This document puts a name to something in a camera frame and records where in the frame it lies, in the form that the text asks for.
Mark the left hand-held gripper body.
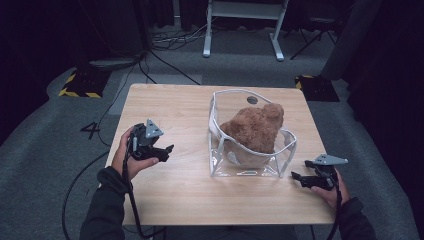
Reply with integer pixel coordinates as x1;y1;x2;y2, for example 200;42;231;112
129;119;165;160

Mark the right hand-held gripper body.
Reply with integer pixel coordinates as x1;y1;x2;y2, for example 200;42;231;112
311;153;349;192

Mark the clear plastic bag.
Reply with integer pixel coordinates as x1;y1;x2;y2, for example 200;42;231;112
208;88;298;179

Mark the brown teddy bear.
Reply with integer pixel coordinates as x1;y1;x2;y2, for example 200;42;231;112
219;102;285;168

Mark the person's right hand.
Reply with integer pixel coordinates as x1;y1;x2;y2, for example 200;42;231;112
309;169;352;212

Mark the person's left hand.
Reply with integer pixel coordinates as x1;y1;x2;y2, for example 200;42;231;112
110;126;160;183

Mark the grey stand base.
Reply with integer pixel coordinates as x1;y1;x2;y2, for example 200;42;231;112
88;57;145;72

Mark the black tripod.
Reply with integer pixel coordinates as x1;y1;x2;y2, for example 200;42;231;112
289;16;338;61

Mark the grey curtain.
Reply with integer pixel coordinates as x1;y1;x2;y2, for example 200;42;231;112
320;0;383;81

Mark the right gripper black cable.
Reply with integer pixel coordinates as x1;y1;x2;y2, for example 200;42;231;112
326;169;344;240

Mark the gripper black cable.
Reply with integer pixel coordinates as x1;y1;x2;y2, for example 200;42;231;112
326;169;344;240
121;133;166;240

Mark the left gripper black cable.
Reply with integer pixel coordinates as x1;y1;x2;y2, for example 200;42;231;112
121;133;166;240

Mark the black yellow striped base plate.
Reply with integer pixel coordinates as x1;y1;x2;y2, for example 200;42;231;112
294;74;341;103
58;68;113;99

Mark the long black floor cable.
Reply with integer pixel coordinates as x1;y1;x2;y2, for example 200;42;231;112
61;64;138;240

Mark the bundle of floor cables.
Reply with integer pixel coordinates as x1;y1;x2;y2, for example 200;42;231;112
151;18;216;52

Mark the white desk frame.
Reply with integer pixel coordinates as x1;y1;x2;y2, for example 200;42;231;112
202;0;290;62

